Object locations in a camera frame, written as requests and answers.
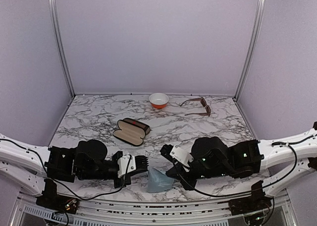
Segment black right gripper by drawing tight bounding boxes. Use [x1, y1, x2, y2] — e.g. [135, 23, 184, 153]
[166, 159, 231, 191]

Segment light blue cleaning cloth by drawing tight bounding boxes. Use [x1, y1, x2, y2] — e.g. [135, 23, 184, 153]
[147, 168, 174, 193]

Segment black woven glasses case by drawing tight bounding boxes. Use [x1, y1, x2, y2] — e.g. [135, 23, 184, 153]
[113, 120, 146, 146]

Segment brown striped glasses case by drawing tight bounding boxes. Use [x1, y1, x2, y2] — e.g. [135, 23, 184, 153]
[123, 117, 151, 135]

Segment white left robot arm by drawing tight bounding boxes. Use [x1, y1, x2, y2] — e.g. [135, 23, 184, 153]
[0, 135, 149, 201]

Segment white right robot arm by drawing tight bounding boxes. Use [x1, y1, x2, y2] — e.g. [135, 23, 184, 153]
[160, 125, 317, 210]

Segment brown translucent sunglasses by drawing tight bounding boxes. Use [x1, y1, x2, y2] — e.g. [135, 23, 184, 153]
[179, 97, 211, 117]

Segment white bowl orange outside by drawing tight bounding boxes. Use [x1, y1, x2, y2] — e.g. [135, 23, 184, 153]
[149, 93, 169, 109]

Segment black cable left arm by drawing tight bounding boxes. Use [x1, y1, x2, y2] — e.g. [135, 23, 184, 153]
[0, 138, 132, 201]

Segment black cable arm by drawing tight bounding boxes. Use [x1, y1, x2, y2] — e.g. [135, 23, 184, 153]
[173, 136, 317, 198]
[0, 138, 132, 201]

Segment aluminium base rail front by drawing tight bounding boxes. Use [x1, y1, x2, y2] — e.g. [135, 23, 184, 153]
[9, 191, 298, 226]

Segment aluminium frame rail back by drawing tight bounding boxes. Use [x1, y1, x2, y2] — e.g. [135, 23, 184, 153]
[73, 92, 236, 97]

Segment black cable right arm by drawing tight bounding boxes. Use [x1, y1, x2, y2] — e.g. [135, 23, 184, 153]
[173, 136, 317, 198]

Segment aluminium frame post right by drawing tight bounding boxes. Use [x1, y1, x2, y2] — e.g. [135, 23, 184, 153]
[233, 0, 266, 102]

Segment aluminium frame post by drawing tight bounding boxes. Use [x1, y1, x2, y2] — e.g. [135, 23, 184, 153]
[48, 0, 76, 99]
[233, 0, 266, 102]

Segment aluminium frame post left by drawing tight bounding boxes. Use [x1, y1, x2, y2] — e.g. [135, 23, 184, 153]
[48, 0, 76, 99]

